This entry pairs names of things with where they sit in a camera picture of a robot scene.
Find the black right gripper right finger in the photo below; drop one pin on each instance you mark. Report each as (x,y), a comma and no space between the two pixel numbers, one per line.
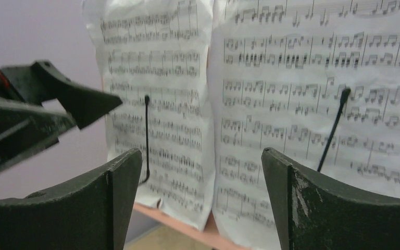
(314,211)

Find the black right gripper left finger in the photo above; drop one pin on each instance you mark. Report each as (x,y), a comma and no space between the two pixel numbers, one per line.
(90,211)

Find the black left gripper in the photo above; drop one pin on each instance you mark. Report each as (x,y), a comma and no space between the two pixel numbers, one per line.
(26,127)

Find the pink folding music stand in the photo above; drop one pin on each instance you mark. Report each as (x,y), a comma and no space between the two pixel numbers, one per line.
(186,227)

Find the sheet music paper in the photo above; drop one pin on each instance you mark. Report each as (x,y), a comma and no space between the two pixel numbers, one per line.
(147,26)
(308,78)

